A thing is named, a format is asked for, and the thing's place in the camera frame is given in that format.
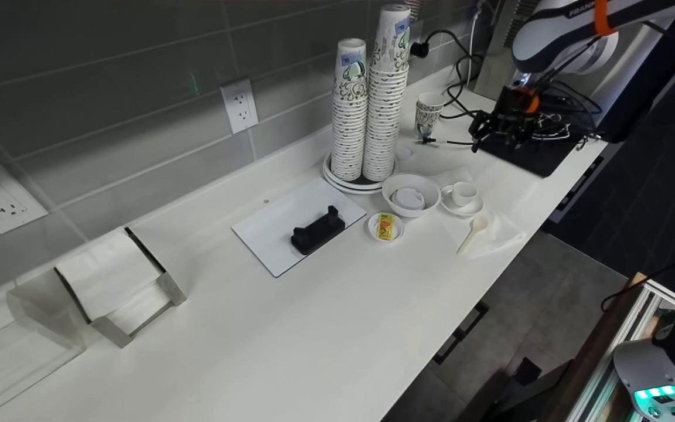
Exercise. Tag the black power plug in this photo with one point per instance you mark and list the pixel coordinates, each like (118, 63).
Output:
(421, 47)

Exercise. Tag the yellow food piece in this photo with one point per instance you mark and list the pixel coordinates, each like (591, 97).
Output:
(384, 227)

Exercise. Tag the white napkin holder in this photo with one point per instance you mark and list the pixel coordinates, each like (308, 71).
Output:
(118, 283)

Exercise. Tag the white lidded cup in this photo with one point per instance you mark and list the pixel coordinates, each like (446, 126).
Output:
(462, 209)

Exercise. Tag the wooden cart frame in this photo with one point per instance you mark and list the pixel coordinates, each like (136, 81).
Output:
(610, 344)

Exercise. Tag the tall patterned paper cup stack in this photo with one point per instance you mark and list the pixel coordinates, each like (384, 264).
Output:
(384, 101)

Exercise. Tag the short patterned paper cup stack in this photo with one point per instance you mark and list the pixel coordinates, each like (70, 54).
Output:
(347, 118)

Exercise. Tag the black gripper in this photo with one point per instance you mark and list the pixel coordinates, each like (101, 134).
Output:
(537, 144)

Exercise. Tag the clear acrylic holder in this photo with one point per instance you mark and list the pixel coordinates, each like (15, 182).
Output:
(18, 344)

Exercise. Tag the single patterned paper cup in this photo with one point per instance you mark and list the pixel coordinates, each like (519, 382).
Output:
(429, 113)

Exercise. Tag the black block object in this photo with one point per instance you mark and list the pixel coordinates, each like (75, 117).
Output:
(316, 230)

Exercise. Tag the small white dish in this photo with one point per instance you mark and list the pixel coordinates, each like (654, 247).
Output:
(373, 227)

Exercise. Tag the white tea cup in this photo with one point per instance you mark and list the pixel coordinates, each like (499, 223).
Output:
(462, 194)

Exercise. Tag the white plastic spoon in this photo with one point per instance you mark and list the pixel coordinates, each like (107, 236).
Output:
(472, 233)

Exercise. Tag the clear plastic sheet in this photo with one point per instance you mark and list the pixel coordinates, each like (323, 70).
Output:
(504, 236)

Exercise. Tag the white cutting board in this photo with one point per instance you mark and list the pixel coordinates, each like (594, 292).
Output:
(274, 227)

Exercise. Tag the white bowl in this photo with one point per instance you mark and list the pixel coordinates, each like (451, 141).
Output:
(410, 196)

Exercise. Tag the white plate stack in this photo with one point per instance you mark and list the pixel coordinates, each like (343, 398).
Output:
(353, 186)

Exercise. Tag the dark cabinet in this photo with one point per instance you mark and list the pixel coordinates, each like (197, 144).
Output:
(649, 179)

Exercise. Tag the white robot base green light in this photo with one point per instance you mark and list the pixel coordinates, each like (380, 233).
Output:
(667, 376)

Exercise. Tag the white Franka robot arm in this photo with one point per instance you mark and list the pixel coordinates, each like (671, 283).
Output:
(555, 37)

